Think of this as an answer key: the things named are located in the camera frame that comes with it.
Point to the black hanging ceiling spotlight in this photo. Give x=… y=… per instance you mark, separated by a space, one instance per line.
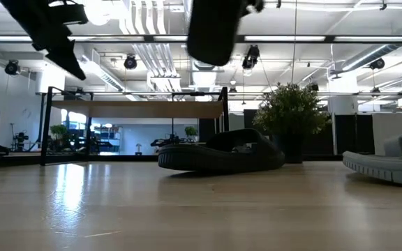
x=12 y=67
x=251 y=57
x=377 y=63
x=130 y=62

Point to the black slide sandal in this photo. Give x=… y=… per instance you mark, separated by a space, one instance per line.
x=222 y=157
x=213 y=31

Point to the small background potted plant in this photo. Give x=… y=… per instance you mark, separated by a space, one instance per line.
x=58 y=131
x=191 y=131

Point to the black tripod device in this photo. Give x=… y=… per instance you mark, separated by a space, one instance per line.
x=20 y=139

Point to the grey slide sandal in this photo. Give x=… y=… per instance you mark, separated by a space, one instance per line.
x=389 y=167

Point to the wooden shelf with black frame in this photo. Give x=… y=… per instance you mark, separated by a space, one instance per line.
x=138 y=109

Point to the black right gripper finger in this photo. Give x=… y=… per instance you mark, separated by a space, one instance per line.
x=255 y=6

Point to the white room partition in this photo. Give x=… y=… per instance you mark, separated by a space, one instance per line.
x=389 y=134

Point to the green potted plant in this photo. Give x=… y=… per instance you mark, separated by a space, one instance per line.
x=290 y=111

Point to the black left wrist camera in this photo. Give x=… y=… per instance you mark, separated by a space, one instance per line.
x=70 y=14

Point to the black room partition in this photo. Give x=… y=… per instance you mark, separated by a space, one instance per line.
x=354 y=134

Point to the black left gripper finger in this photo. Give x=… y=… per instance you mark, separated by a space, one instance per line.
x=66 y=59

